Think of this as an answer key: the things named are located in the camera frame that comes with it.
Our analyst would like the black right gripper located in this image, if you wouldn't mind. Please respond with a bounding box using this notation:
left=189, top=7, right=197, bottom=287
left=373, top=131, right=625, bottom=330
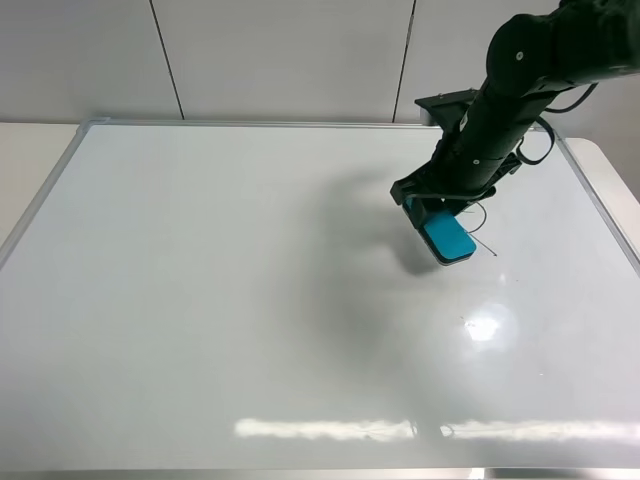
left=390, top=134, right=520, bottom=234

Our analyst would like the blue whiteboard eraser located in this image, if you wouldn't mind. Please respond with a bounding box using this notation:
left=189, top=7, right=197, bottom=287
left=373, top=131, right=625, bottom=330
left=417, top=199, right=476, bottom=266

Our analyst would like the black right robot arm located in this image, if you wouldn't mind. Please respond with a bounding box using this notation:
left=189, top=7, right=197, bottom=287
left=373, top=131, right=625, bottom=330
left=391, top=1, right=639, bottom=228

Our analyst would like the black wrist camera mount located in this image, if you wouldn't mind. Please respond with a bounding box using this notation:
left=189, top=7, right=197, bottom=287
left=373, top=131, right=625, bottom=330
left=414, top=89, right=478, bottom=132

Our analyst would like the black cable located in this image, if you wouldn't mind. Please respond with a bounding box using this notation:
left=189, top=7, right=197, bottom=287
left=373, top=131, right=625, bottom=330
left=514, top=82, right=599, bottom=166

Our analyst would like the white whiteboard with aluminium frame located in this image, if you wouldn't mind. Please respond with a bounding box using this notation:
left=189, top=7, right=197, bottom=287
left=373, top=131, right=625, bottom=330
left=1, top=121, right=639, bottom=479

